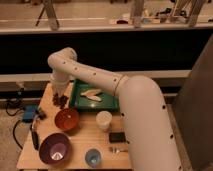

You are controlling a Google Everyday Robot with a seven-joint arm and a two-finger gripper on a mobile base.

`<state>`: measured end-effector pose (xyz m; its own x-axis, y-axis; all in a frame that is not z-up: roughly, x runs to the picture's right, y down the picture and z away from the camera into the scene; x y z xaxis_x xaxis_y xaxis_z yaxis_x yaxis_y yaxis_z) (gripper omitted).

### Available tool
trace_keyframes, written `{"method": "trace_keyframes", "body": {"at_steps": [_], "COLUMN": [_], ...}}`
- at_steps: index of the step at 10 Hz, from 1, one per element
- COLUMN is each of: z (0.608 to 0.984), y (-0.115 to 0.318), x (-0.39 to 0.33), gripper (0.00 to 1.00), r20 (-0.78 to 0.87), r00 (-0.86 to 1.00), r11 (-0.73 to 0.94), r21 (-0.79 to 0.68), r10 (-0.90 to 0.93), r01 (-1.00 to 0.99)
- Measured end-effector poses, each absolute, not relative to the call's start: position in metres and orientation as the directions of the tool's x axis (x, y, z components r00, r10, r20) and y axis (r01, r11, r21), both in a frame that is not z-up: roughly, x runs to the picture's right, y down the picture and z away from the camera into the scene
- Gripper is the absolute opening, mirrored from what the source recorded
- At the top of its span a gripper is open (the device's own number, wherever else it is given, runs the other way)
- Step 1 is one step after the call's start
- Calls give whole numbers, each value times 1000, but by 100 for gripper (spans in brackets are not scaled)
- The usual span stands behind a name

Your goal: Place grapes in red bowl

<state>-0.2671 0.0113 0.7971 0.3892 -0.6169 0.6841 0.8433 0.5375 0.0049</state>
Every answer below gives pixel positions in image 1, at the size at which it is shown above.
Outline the black rectangular block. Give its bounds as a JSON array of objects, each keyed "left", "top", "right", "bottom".
[{"left": 109, "top": 132, "right": 126, "bottom": 143}]

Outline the black cable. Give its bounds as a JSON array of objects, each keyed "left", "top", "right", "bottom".
[{"left": 12, "top": 119, "right": 25, "bottom": 150}]

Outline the small blue cup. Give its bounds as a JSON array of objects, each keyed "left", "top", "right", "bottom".
[{"left": 85, "top": 149, "right": 101, "bottom": 167}]

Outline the black handled tool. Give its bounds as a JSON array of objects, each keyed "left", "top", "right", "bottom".
[{"left": 30, "top": 119, "right": 39, "bottom": 151}]

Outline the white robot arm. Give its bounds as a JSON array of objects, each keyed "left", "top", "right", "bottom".
[{"left": 48, "top": 47, "right": 183, "bottom": 171}]

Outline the black clamp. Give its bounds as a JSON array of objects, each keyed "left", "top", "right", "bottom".
[{"left": 37, "top": 107, "right": 47, "bottom": 120}]

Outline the green tray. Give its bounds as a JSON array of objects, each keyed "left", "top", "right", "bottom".
[{"left": 69, "top": 80, "right": 119, "bottom": 112}]

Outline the white cup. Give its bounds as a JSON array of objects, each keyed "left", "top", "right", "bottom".
[{"left": 96, "top": 111, "right": 112, "bottom": 131}]

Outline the dark grape bunch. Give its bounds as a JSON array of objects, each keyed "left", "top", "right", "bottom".
[{"left": 53, "top": 94, "right": 68, "bottom": 109}]

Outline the blue box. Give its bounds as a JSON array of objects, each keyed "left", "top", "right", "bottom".
[{"left": 22, "top": 105, "right": 38, "bottom": 123}]

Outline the purple bowl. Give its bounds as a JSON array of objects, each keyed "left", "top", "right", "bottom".
[{"left": 39, "top": 133, "right": 71, "bottom": 165}]

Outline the red bowl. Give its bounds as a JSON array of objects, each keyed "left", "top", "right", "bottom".
[{"left": 54, "top": 108, "right": 79, "bottom": 131}]

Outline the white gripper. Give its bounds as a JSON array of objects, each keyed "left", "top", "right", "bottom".
[{"left": 50, "top": 75, "right": 69, "bottom": 97}]

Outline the beige wooden spoon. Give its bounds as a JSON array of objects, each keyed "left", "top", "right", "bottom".
[{"left": 81, "top": 89, "right": 101, "bottom": 102}]

